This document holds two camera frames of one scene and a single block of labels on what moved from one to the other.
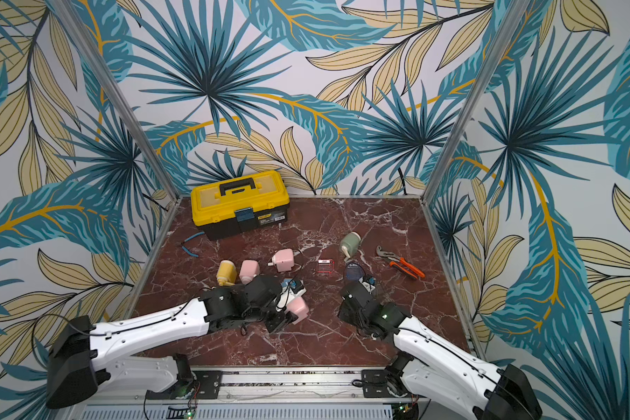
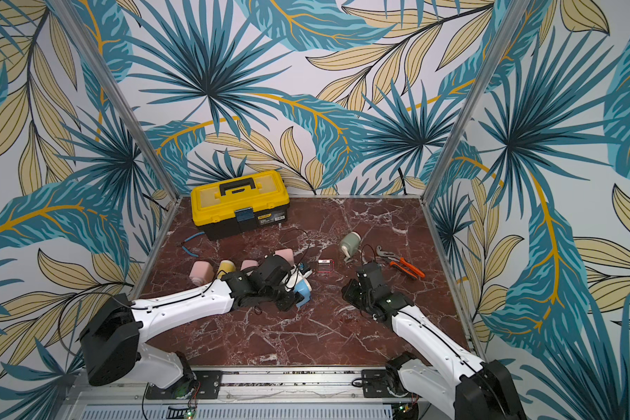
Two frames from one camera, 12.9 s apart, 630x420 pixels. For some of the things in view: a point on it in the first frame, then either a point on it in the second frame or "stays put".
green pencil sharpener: (350, 244) stays put
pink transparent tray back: (325, 267) stays put
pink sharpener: (297, 306) → (201, 273)
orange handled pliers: (400, 262) stays put
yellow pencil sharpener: (227, 273) stays put
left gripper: (282, 320) → (290, 300)
